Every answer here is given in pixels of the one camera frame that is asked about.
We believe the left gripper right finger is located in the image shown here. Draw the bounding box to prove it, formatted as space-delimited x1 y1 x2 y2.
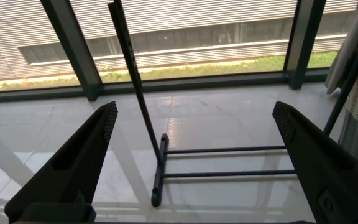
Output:
272 101 358 224

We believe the black clothes rack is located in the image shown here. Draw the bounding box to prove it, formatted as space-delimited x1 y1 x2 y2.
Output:
108 0 358 208

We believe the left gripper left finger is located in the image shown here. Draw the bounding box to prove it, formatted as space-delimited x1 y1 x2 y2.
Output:
4 101 119 223

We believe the window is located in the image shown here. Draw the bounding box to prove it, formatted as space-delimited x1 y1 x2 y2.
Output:
0 0 358 103

